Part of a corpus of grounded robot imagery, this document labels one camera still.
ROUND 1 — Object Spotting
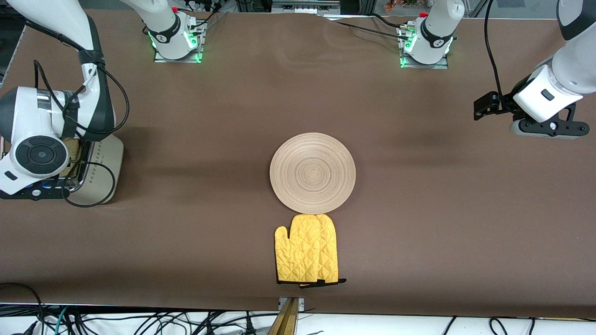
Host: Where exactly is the slice of bread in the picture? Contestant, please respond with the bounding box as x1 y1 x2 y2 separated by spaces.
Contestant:
65 139 83 177

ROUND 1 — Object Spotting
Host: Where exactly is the round wooden plate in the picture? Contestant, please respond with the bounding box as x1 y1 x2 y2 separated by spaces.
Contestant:
270 133 357 215

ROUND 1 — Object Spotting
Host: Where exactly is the cream and chrome toaster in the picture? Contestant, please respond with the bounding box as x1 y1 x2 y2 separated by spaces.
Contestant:
61 134 125 205

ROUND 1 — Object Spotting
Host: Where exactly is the brown table cover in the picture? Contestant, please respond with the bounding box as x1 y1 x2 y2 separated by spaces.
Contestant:
0 9 596 319

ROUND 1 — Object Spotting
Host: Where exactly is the yellow quilted oven mitt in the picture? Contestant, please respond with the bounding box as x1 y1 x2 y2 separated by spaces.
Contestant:
318 214 347 285
274 213 326 285

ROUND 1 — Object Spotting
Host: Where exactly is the tan angled beam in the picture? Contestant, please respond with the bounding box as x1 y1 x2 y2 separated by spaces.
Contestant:
267 298 299 335

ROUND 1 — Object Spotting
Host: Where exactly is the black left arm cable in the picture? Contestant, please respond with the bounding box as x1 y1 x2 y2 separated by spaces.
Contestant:
483 0 506 100

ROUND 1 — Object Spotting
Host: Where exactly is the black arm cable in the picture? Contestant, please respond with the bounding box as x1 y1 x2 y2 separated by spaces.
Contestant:
483 0 506 100
33 19 130 208

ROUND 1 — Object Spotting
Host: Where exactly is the looped black cable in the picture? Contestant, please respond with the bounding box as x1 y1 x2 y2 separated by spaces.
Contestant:
0 282 46 335

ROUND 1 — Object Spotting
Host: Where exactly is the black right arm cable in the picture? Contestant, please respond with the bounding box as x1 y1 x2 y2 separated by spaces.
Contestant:
33 19 130 208

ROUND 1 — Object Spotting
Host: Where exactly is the teal cable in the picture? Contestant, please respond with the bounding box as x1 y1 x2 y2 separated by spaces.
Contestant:
54 306 70 335

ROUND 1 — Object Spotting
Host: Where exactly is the thin black power cable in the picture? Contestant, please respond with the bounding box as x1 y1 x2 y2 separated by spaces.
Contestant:
189 2 229 35
370 13 406 29
334 21 410 41

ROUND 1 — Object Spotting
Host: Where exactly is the tangle of black cables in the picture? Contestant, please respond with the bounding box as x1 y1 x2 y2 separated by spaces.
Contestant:
70 309 280 335

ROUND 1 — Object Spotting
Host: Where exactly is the silver aluminium frame rail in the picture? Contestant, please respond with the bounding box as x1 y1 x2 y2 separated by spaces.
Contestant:
271 0 340 14

